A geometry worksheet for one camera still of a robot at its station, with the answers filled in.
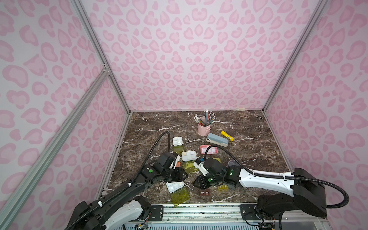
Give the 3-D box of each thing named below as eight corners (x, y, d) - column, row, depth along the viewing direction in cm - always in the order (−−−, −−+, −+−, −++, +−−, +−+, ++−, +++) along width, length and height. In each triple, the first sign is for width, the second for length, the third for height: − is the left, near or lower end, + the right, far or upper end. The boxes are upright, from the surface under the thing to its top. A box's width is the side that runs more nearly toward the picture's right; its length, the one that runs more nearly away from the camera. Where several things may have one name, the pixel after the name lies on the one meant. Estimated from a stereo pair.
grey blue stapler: (206, 141, 103) (206, 137, 99) (207, 136, 106) (208, 132, 102) (226, 147, 100) (228, 143, 96) (228, 142, 102) (229, 138, 98)
